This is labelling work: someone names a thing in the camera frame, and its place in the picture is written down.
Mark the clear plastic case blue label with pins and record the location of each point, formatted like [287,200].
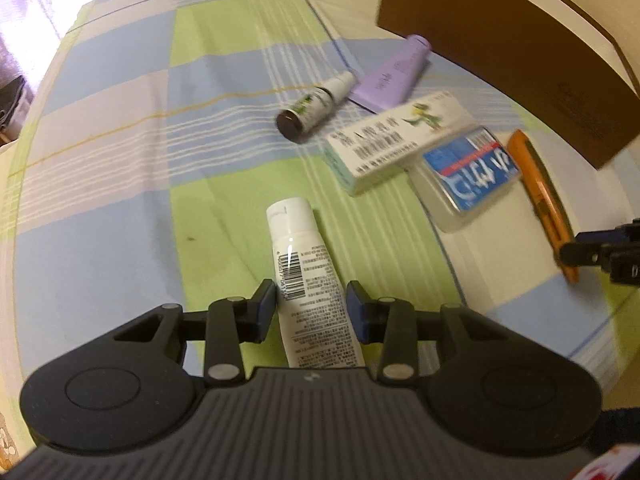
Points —
[465,175]

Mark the sheer patterned curtain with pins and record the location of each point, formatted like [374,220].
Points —
[30,10]

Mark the dark spray bottle white cap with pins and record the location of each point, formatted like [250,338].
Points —
[310,107]

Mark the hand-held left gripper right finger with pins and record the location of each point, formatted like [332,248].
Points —
[356,310]

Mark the brown storage box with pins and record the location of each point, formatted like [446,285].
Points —
[500,50]

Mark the small white medicine box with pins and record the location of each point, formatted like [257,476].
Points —
[390,145]

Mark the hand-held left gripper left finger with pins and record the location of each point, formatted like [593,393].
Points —
[265,310]

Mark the purple squeeze tube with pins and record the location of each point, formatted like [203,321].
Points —
[390,77]

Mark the red white printed cloth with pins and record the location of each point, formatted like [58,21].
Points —
[615,465]

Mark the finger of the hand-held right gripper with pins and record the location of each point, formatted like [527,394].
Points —
[605,237]
[582,254]

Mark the orange utility knife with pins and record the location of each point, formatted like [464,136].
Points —
[537,185]

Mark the black bag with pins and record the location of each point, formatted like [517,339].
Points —
[12,105]

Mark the checked blue green sheet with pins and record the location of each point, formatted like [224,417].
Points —
[150,185]

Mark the white squeeze tube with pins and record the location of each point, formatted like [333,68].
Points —
[305,270]

